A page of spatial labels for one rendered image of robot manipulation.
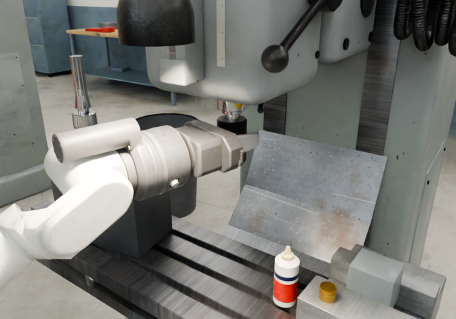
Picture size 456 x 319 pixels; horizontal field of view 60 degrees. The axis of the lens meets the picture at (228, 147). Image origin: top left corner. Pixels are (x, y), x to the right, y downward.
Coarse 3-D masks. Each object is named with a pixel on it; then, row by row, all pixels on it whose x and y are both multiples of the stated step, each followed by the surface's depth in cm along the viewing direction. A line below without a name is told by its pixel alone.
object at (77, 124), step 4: (76, 120) 79; (80, 120) 79; (84, 120) 79; (88, 120) 79; (92, 120) 80; (96, 120) 81; (76, 124) 79; (80, 124) 79; (84, 124) 79; (88, 124) 80; (92, 124) 80; (96, 124) 81; (76, 128) 80
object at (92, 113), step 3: (75, 111) 81; (90, 111) 81; (93, 111) 81; (72, 114) 79; (75, 114) 79; (78, 114) 79; (81, 114) 79; (84, 114) 79; (87, 114) 79; (90, 114) 79; (93, 114) 80; (72, 117) 80; (75, 117) 79; (78, 117) 79; (81, 117) 79; (84, 117) 79; (87, 117) 79; (90, 117) 79; (93, 117) 80
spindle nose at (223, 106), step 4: (216, 100) 59; (220, 100) 58; (216, 104) 60; (220, 104) 59; (224, 104) 58; (228, 104) 58; (232, 104) 58; (216, 108) 60; (220, 108) 59; (224, 108) 58; (228, 108) 58; (232, 108) 58; (240, 108) 58; (244, 108) 59
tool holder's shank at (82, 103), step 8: (72, 56) 76; (80, 56) 76; (72, 64) 76; (80, 64) 76; (72, 72) 77; (80, 72) 77; (80, 80) 77; (80, 88) 78; (80, 96) 78; (88, 96) 80; (80, 104) 79; (88, 104) 79; (80, 112) 79
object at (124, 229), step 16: (128, 208) 75; (144, 208) 77; (160, 208) 83; (128, 224) 77; (144, 224) 78; (160, 224) 84; (96, 240) 83; (112, 240) 81; (128, 240) 78; (144, 240) 79
